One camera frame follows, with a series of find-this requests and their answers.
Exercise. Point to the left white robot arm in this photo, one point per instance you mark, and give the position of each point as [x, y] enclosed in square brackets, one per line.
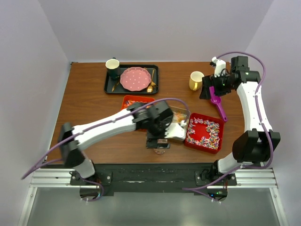
[73, 140]

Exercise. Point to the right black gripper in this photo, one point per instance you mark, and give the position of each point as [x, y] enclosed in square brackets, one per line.
[209, 81]

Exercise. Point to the gold fork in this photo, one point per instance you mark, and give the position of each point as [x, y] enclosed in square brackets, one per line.
[153, 83]

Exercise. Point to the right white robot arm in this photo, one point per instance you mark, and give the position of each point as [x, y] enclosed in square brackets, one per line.
[254, 149]

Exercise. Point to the orange candy box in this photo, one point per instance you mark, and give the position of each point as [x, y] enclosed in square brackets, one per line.
[129, 100]

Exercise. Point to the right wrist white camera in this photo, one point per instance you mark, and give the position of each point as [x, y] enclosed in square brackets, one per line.
[219, 67]

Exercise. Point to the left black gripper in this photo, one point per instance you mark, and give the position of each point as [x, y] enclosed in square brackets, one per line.
[152, 141]

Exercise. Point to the black serving tray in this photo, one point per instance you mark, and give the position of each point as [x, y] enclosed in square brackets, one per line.
[109, 82]

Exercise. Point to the red box of lollipops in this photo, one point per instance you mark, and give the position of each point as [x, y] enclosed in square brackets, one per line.
[204, 133]

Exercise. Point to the pink polka dot plate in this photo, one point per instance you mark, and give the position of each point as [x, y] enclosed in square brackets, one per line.
[135, 79]

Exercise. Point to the dark green cup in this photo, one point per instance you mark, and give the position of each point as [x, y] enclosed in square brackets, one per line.
[113, 68]

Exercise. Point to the yellow mug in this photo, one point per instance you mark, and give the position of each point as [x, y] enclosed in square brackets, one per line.
[195, 82]

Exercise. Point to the purple plastic scoop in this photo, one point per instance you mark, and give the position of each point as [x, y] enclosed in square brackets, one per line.
[216, 100]

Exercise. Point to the gold spoon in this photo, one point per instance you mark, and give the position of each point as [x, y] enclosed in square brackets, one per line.
[150, 87]

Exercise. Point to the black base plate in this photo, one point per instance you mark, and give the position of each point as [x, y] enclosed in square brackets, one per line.
[145, 177]

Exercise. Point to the silver tin of gummies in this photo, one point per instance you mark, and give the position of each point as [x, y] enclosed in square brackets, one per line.
[180, 114]

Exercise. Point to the clear glass jar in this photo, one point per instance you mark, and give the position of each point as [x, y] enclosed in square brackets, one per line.
[159, 151]

